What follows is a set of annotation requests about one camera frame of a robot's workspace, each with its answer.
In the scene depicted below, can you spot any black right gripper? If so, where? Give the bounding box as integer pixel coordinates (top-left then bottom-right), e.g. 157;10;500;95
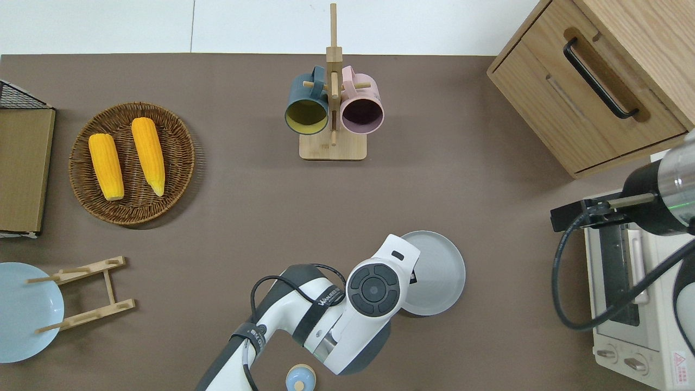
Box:
551;160;695;236

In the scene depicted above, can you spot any gray plate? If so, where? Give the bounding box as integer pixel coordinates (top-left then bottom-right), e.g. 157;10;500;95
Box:
399;230;466;317

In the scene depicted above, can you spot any bamboo plate rack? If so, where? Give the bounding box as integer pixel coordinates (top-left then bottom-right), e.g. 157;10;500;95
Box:
27;256;136;333

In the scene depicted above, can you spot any light blue plate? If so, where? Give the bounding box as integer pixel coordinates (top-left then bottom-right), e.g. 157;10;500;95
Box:
0;262;65;363

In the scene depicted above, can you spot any wooden mug tree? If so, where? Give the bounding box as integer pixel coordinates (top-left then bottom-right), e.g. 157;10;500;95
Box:
299;3;373;161

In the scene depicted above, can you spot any light blue round lid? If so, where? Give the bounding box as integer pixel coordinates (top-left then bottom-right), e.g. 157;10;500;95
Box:
285;364;317;391

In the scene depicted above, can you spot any white toaster oven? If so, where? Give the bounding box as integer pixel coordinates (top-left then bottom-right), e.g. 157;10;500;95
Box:
583;187;695;391

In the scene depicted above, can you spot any red warning sticker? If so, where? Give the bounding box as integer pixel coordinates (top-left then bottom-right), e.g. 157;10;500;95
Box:
672;350;694;375

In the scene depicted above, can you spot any brown table mat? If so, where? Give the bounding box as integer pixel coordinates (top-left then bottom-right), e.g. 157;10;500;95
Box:
0;53;695;391

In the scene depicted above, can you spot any pink mug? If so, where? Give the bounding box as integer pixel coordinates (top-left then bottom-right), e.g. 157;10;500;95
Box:
340;66;385;136

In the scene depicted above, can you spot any wooden drawer cabinet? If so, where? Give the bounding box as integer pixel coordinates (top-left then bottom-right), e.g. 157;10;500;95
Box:
486;0;695;180

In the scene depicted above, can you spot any teal mug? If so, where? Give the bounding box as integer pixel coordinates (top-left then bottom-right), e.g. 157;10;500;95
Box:
284;66;331;136

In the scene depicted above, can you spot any brown wicker basket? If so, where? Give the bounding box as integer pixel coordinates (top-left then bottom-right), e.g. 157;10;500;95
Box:
68;102;196;226

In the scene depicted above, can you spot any yellow corn cob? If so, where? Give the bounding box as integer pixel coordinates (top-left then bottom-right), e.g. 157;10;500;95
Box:
88;133;125;201
131;117;166;197

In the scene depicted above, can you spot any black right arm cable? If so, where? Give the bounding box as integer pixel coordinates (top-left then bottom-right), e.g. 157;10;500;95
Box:
551;209;695;332

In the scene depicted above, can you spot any white oven door handle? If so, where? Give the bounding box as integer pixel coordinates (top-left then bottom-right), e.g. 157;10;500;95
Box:
627;228;650;306

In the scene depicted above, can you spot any black velcro cable strap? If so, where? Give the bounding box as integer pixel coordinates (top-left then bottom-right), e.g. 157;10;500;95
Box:
292;287;346;348
229;321;268;354

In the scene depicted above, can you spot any black drawer handle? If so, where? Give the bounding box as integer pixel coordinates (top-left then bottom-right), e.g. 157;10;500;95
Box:
563;37;640;120

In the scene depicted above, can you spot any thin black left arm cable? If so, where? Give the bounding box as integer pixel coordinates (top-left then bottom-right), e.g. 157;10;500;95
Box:
242;263;348;391

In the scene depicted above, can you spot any brown box with wire basket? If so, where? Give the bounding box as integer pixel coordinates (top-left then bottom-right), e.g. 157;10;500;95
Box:
0;108;56;239

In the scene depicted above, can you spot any black wire basket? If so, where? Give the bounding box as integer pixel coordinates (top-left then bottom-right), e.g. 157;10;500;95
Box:
0;80;53;110

